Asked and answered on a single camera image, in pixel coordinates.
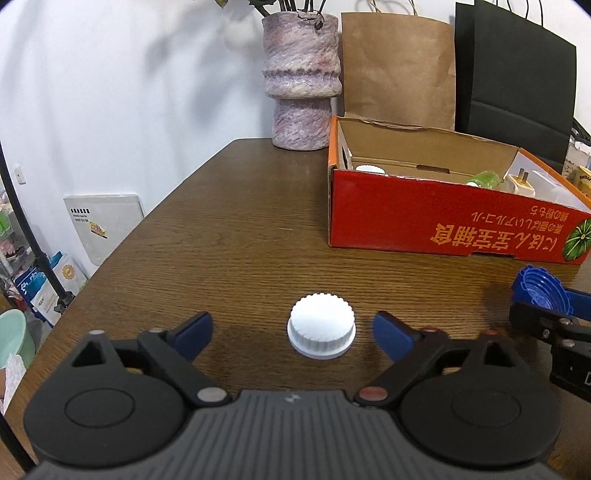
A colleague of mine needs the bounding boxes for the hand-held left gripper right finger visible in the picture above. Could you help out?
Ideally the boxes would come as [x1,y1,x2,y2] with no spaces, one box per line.
[355,311,520,408]

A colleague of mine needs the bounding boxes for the blue ribbed jar lid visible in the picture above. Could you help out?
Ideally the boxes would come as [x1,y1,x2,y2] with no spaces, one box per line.
[512,265,571,311]

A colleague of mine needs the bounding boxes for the green spray bottle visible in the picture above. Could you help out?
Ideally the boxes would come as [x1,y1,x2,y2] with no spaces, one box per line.
[465,170,503,191]

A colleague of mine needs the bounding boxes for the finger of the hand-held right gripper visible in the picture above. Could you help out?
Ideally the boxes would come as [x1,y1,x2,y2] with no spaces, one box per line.
[566,286,591,320]
[509,301,591,354]

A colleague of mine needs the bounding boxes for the red cardboard box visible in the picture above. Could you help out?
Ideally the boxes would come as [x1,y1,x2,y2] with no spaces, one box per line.
[328,115,591,265]

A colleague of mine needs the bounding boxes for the yellow bear mug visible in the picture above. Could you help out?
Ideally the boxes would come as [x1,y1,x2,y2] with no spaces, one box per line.
[573,165,591,199]

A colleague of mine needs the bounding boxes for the wire storage rack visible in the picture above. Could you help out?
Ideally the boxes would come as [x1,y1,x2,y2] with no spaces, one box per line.
[0,185,38,315]

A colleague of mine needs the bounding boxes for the dried rose bouquet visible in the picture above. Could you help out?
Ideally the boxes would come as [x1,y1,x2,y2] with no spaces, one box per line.
[215,0,328,21]

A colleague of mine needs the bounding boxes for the black paper bag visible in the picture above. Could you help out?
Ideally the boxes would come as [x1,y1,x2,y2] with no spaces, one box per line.
[455,0,578,175]

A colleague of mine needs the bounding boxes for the pale green bin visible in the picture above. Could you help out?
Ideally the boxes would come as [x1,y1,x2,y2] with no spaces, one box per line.
[0,308,37,370]

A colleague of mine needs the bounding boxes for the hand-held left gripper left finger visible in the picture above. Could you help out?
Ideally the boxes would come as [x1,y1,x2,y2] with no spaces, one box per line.
[70,311,232,408]

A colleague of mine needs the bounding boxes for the purple marbled ceramic vase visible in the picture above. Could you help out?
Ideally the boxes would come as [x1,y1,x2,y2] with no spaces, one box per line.
[262,11,342,151]

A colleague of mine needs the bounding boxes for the white plug charger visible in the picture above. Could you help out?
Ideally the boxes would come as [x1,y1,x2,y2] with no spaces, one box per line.
[501,167,537,199]

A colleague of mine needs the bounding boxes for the blue and white packages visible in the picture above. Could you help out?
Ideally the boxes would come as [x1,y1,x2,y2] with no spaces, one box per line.
[14,251,88,326]

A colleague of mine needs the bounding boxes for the clear jar of oats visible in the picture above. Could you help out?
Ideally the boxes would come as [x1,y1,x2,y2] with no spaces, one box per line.
[561,141,591,176]

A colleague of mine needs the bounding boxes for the brown paper bag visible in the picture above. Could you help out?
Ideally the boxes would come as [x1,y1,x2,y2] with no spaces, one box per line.
[341,0,457,131]

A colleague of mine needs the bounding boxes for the white flat carton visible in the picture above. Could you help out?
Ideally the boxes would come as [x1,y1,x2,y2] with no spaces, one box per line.
[64,193,145,278]

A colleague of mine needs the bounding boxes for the black lamp stand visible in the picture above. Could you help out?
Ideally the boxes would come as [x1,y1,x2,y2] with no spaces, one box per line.
[0,138,77,472]

